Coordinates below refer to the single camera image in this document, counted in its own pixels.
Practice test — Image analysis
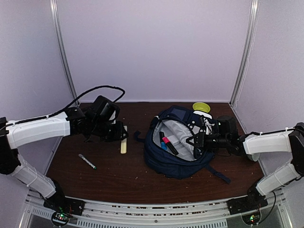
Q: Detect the left aluminium post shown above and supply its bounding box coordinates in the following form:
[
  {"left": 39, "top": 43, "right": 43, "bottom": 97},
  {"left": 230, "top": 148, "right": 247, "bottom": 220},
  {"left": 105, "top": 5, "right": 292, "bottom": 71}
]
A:
[{"left": 49, "top": 0, "right": 77, "bottom": 99}]

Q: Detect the blue highlighter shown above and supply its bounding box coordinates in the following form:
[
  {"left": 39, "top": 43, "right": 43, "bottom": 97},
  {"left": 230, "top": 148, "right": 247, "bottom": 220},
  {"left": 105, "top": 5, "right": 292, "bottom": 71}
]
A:
[{"left": 159, "top": 131, "right": 167, "bottom": 150}]

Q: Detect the white charger cube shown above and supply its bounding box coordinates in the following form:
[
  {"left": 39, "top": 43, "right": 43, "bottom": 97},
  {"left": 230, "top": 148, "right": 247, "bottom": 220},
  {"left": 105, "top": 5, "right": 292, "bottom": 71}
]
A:
[{"left": 168, "top": 135, "right": 181, "bottom": 150}]

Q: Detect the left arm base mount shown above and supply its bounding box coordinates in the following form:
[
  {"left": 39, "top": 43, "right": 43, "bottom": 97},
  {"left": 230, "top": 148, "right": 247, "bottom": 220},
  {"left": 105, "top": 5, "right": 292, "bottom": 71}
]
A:
[{"left": 43, "top": 198, "right": 85, "bottom": 216}]

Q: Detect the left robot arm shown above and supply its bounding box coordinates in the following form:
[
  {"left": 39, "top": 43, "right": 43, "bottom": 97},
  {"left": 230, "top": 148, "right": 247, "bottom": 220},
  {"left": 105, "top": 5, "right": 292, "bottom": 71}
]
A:
[{"left": 0, "top": 95, "right": 128, "bottom": 211}]

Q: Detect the yellow highlighter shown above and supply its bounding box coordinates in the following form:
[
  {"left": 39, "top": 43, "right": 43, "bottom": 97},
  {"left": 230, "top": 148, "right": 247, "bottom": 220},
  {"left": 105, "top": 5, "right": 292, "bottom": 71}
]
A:
[{"left": 120, "top": 138, "right": 127, "bottom": 154}]

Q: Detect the silver grey marker pen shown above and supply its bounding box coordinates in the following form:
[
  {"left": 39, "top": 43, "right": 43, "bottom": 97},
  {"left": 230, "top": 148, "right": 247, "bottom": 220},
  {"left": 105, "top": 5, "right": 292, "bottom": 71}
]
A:
[{"left": 78, "top": 154, "right": 97, "bottom": 170}]

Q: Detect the right aluminium post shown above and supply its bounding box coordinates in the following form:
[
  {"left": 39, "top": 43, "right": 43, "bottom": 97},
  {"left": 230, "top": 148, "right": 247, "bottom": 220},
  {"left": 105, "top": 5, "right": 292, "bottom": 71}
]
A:
[{"left": 230, "top": 0, "right": 259, "bottom": 108}]

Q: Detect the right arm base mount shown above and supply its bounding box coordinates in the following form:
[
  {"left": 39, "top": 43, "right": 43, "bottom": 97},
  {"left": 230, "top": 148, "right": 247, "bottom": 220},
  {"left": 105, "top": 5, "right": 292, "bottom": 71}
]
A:
[{"left": 227, "top": 196, "right": 268, "bottom": 215}]

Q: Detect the aluminium front rail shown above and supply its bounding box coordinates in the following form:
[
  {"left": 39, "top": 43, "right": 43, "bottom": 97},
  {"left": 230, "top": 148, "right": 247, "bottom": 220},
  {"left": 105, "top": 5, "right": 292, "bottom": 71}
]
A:
[{"left": 17, "top": 190, "right": 293, "bottom": 228}]

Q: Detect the navy blue backpack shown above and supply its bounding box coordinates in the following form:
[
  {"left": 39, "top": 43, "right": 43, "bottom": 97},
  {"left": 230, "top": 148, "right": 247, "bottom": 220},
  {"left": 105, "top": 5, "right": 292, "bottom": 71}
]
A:
[{"left": 134, "top": 105, "right": 231, "bottom": 183}]

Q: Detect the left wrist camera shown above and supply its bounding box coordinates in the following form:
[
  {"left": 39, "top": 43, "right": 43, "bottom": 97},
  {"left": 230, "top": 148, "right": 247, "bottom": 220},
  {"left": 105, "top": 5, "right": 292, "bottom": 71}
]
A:
[{"left": 109, "top": 110, "right": 120, "bottom": 124}]

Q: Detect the grey white bowl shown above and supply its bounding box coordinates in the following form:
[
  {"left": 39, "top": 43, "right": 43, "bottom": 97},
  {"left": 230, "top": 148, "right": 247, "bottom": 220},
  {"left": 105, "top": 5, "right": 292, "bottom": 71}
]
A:
[{"left": 247, "top": 153, "right": 260, "bottom": 162}]

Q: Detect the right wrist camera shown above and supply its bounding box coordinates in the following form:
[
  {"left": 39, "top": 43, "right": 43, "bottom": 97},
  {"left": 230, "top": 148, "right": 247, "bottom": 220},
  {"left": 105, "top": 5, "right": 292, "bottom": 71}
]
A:
[{"left": 200, "top": 115, "right": 219, "bottom": 135}]

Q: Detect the pink highlighter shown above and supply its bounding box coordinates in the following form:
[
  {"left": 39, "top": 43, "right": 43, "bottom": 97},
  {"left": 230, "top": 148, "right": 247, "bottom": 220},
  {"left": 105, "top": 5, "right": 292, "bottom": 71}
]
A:
[{"left": 163, "top": 137, "right": 179, "bottom": 155}]

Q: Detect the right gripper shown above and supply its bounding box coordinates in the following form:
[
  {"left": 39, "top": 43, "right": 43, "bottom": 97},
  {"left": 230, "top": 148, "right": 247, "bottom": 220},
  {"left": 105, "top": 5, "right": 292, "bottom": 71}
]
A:
[{"left": 187, "top": 132, "right": 229, "bottom": 150}]

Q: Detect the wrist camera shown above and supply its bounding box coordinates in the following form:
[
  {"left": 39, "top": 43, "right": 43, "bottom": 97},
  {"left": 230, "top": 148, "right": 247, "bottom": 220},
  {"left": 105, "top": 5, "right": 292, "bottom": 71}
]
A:
[
  {"left": 200, "top": 115, "right": 219, "bottom": 135},
  {"left": 109, "top": 110, "right": 120, "bottom": 124}
]

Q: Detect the aluminium post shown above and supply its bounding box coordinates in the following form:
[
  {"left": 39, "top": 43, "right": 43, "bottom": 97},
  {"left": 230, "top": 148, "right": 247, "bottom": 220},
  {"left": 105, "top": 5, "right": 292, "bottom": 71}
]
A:
[
  {"left": 49, "top": 0, "right": 77, "bottom": 99},
  {"left": 230, "top": 0, "right": 259, "bottom": 108}
]

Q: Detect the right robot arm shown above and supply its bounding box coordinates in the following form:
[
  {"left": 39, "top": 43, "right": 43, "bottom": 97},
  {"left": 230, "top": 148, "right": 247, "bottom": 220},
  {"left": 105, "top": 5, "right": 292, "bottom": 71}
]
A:
[{"left": 186, "top": 116, "right": 304, "bottom": 210}]

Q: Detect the left black cable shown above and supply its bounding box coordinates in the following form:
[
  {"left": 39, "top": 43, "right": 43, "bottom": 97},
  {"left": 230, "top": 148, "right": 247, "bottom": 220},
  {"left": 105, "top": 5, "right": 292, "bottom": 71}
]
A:
[{"left": 7, "top": 85, "right": 126, "bottom": 125}]

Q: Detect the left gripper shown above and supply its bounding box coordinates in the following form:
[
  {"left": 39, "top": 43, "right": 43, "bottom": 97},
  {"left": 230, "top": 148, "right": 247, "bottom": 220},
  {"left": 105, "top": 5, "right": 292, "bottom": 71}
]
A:
[{"left": 90, "top": 119, "right": 127, "bottom": 142}]

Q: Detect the green bowl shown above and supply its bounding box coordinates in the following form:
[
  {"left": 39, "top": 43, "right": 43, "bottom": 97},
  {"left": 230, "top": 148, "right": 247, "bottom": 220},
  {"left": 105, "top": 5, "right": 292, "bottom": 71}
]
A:
[{"left": 192, "top": 102, "right": 211, "bottom": 113}]

